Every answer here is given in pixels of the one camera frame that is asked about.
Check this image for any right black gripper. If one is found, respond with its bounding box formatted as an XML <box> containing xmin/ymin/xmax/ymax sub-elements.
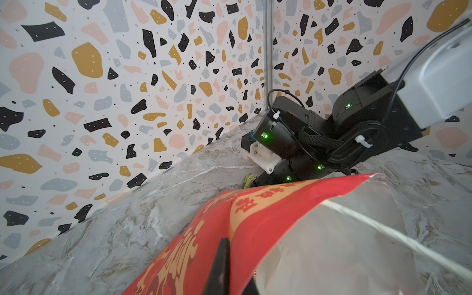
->
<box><xmin>254</xmin><ymin>97</ymin><xmax>332</xmax><ymax>186</ymax></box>

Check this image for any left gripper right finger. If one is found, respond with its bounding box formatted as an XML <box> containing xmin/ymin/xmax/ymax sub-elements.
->
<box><xmin>242</xmin><ymin>277</ymin><xmax>259</xmax><ymax>295</ymax></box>

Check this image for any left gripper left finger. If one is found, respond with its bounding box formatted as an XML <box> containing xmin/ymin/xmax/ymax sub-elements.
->
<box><xmin>202</xmin><ymin>238</ymin><xmax>230</xmax><ymax>295</ymax></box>

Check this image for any green mango tea candy packet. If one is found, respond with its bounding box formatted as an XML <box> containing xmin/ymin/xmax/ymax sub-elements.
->
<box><xmin>243</xmin><ymin>173</ymin><xmax>259</xmax><ymax>189</ymax></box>

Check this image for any red paper gift bag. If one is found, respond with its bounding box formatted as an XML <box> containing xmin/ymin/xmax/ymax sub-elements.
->
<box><xmin>125</xmin><ymin>173</ymin><xmax>472</xmax><ymax>295</ymax></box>

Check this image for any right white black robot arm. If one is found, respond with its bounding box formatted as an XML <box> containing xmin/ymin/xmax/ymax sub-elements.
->
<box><xmin>249</xmin><ymin>18</ymin><xmax>472</xmax><ymax>188</ymax></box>

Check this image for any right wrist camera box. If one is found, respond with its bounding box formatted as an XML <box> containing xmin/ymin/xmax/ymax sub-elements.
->
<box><xmin>241</xmin><ymin>131</ymin><xmax>281</xmax><ymax>175</ymax></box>

